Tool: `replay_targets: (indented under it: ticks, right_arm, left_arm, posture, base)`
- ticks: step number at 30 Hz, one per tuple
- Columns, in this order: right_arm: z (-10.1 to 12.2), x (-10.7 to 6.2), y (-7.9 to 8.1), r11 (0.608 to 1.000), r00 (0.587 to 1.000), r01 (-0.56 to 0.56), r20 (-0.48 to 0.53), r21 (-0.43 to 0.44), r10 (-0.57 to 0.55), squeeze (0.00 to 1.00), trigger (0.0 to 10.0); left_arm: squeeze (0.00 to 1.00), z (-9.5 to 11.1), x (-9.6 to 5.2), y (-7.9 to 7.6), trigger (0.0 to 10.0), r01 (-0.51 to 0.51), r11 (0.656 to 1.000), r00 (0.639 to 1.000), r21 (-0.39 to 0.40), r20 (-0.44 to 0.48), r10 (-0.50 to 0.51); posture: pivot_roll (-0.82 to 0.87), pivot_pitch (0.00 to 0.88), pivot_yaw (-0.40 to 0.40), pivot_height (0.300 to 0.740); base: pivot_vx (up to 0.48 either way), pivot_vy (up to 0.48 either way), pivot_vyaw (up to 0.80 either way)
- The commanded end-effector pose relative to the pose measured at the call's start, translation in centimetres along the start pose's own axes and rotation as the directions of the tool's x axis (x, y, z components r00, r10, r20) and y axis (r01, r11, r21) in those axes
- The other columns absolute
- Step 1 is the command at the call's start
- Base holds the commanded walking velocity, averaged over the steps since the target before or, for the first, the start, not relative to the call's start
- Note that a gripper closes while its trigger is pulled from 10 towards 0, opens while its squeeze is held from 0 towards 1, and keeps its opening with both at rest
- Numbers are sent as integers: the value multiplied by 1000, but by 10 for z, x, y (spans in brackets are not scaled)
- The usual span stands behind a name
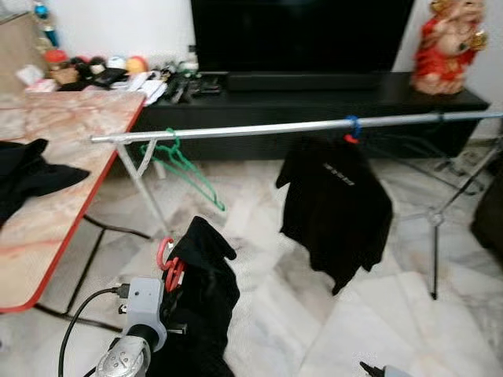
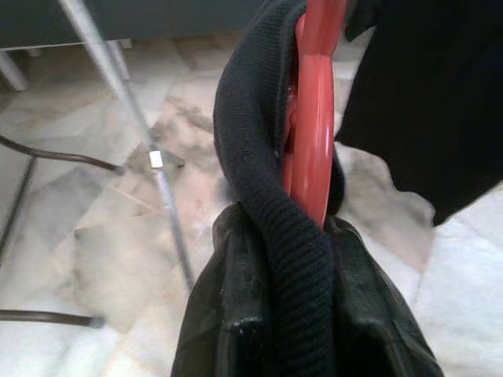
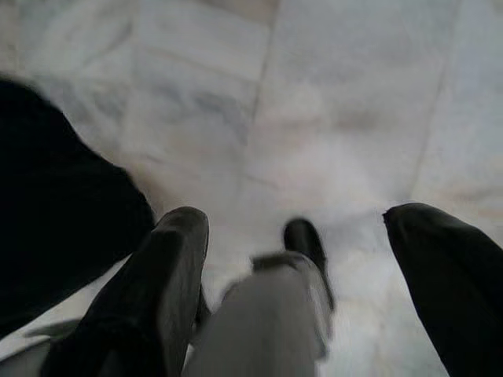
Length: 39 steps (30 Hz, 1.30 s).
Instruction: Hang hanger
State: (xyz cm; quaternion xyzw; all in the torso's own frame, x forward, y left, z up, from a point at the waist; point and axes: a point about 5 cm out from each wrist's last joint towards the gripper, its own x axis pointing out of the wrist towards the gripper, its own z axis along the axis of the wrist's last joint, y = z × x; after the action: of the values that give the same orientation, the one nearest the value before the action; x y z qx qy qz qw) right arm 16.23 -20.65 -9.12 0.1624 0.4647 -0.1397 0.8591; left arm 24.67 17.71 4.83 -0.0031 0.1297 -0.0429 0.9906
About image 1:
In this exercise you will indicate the dark navy shirt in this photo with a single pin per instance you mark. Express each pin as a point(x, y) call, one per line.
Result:
point(204, 314)

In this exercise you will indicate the red plastic hanger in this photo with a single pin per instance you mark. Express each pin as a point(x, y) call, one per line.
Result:
point(173, 275)

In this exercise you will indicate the blue plastic hanger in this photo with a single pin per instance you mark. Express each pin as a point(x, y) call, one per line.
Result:
point(354, 129)

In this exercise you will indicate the marble table with red edge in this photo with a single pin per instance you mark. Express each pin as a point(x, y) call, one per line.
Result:
point(63, 204)

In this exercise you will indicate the dark brown sofa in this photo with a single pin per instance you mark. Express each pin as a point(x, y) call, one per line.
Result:
point(489, 216)

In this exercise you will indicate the black shirt with red collar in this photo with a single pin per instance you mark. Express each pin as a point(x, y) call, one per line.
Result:
point(338, 212)

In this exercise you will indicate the black loose garment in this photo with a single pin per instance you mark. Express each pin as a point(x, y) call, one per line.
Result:
point(31, 177)

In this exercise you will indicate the silver metal clothes rack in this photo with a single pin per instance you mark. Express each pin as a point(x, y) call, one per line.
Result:
point(259, 128)

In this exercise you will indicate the white paper stack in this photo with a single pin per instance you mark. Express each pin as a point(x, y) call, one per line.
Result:
point(145, 86)

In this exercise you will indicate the black television console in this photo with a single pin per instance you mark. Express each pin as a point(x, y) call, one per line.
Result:
point(299, 106)

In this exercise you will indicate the yellow red round plush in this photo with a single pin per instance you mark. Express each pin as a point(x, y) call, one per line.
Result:
point(137, 64)

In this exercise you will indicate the white blue round plush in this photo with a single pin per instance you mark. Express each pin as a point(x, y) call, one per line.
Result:
point(115, 63)

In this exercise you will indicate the black soundbar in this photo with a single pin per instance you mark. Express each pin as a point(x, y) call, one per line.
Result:
point(306, 81)

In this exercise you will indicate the black flat television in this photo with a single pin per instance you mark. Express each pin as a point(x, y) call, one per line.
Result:
point(302, 35)

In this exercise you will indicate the red laughing figurine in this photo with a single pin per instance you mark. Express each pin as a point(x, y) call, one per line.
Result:
point(448, 51)

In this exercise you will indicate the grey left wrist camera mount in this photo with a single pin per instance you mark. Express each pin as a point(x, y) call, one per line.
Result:
point(144, 310)

